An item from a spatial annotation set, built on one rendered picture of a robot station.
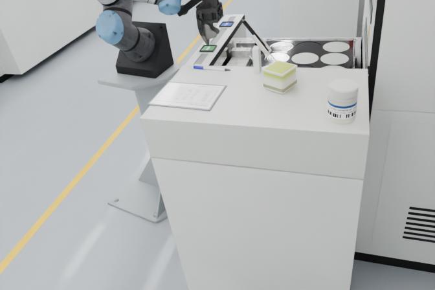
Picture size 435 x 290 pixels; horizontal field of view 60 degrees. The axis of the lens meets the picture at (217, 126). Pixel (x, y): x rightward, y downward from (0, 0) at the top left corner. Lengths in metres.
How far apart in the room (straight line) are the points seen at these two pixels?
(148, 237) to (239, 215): 0.91
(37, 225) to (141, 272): 0.75
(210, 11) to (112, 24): 0.39
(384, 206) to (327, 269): 0.39
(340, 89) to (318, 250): 0.56
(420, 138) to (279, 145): 0.56
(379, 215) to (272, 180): 0.66
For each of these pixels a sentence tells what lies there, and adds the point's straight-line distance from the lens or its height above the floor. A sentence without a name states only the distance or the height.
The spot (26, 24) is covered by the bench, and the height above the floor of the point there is 0.48.
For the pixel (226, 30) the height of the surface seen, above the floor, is 0.96.
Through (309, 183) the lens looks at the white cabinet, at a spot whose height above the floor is 0.78.
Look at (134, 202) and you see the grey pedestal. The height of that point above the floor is 0.02.
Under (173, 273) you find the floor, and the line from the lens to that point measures 1.91.
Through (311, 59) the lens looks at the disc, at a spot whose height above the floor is 0.90.
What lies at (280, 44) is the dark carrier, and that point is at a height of 0.90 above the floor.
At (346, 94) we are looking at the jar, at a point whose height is 1.05.
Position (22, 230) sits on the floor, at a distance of 2.45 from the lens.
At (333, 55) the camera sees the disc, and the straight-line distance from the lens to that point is 1.51.
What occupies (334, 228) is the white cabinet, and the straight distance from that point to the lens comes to 1.21.
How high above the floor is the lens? 1.53
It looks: 34 degrees down
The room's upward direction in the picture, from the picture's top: 9 degrees counter-clockwise
